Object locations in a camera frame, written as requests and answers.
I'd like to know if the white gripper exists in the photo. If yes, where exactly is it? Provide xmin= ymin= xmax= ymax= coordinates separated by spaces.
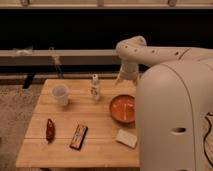
xmin=116 ymin=60 xmax=139 ymax=84

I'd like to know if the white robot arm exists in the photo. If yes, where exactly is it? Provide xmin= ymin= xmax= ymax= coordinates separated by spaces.
xmin=116 ymin=36 xmax=213 ymax=171

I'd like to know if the white sponge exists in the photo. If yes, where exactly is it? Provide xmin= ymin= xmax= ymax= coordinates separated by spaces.
xmin=116 ymin=130 xmax=137 ymax=148

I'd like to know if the orange bowl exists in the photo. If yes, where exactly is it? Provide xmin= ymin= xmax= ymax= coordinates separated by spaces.
xmin=109 ymin=94 xmax=135 ymax=123

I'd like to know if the small clear bottle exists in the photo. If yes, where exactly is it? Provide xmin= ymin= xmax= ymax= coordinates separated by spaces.
xmin=90 ymin=74 xmax=100 ymax=101

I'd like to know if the translucent plastic cup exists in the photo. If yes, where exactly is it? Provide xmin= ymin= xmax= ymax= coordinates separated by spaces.
xmin=51 ymin=84 xmax=69 ymax=106

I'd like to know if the brown chocolate bar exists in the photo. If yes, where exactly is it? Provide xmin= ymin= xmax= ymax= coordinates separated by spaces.
xmin=70 ymin=124 xmax=88 ymax=150

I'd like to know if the black cable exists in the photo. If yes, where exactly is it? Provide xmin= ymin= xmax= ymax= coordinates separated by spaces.
xmin=203 ymin=112 xmax=213 ymax=168

